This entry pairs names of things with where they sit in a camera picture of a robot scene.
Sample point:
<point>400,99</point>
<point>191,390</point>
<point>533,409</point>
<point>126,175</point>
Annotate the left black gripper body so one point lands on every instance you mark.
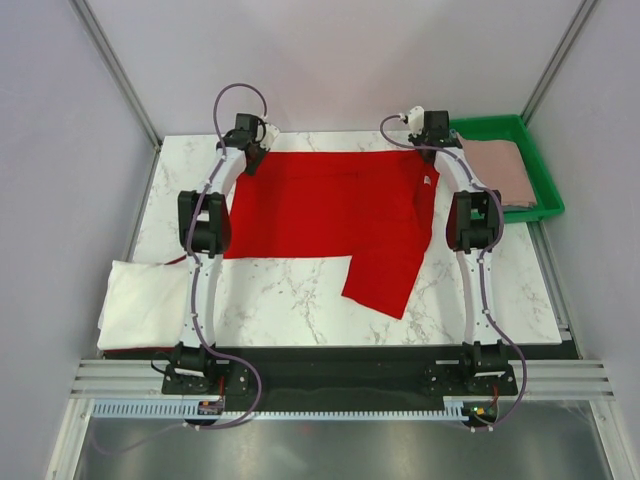
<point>259,150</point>

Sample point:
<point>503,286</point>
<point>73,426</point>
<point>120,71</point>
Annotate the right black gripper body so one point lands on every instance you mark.
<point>418,139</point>

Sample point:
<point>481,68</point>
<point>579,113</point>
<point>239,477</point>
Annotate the red t shirt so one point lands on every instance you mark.
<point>375,208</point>

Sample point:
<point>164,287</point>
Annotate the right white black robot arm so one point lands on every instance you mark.
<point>474,227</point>

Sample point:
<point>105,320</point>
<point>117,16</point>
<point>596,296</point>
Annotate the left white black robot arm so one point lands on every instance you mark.
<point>205,231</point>

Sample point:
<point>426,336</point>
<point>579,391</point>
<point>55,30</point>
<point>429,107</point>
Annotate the pink t shirt in bin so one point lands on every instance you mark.
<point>499,165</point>

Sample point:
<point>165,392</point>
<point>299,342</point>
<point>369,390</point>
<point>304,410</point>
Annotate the green plastic bin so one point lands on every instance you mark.
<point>512,128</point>

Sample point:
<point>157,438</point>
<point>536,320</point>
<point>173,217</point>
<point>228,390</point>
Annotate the folded white t shirt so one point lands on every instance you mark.
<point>159,306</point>

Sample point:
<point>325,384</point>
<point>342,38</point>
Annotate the folded dark red shirt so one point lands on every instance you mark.
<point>125,351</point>

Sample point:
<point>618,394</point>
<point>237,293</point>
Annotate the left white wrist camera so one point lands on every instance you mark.
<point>270,134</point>

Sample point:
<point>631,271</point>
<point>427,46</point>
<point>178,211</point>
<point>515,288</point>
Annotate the right aluminium corner post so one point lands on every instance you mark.
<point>564,47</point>

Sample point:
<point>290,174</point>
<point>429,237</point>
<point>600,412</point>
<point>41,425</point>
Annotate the aluminium corner post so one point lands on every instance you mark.
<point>107,53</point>
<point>564,47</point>

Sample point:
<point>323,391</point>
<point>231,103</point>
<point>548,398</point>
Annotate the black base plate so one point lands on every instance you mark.
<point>348,379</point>

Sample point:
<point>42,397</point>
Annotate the left aluminium corner post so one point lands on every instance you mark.
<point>107,53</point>

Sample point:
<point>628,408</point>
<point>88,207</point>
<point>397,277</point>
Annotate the aluminium front frame rail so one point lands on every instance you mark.
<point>547,380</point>

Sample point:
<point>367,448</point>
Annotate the white slotted cable duct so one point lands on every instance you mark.
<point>200,410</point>

